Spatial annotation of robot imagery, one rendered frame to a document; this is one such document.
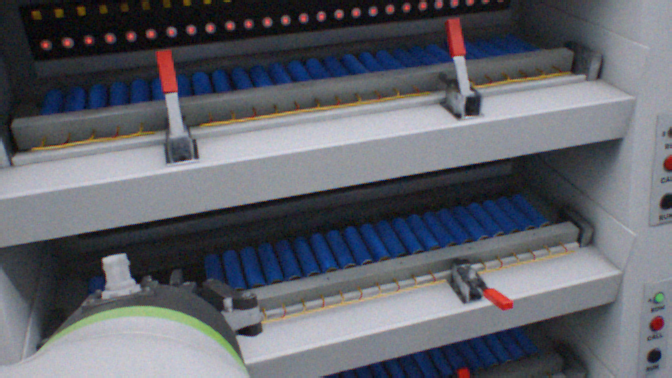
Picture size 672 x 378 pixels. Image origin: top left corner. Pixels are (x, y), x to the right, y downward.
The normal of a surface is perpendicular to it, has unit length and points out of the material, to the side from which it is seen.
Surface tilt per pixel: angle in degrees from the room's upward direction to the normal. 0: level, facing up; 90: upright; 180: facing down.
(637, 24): 90
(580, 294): 106
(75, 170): 16
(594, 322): 90
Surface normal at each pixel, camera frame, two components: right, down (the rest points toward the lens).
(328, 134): -0.02, -0.84
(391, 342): 0.29, 0.52
